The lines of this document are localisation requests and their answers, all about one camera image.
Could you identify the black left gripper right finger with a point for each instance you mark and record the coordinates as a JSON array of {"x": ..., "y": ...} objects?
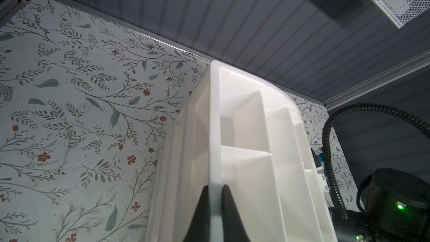
[{"x": 233, "y": 227}]

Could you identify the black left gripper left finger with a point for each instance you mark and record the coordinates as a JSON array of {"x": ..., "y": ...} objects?
[{"x": 199, "y": 228}]

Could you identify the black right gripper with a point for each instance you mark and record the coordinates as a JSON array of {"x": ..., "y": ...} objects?
[{"x": 396, "y": 209}]

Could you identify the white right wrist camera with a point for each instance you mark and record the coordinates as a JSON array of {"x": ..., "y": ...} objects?
[{"x": 321, "y": 173}]

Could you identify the white desk drawer organizer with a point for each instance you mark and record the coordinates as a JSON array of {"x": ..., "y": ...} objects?
[{"x": 241, "y": 131}]

